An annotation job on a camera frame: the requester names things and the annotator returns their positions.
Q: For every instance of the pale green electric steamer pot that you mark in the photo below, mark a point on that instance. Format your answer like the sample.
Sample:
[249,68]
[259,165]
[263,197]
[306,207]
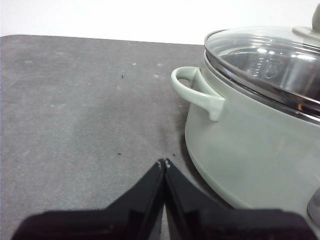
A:
[250,150]

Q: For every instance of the glass lid with green knob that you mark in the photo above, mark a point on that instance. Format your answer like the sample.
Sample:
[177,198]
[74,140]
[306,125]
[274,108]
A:
[262,42]

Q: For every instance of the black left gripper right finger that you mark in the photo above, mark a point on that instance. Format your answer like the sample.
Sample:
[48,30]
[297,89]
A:
[225,222]

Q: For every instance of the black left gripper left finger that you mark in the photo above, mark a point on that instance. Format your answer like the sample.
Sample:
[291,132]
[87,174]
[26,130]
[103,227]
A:
[112,222]

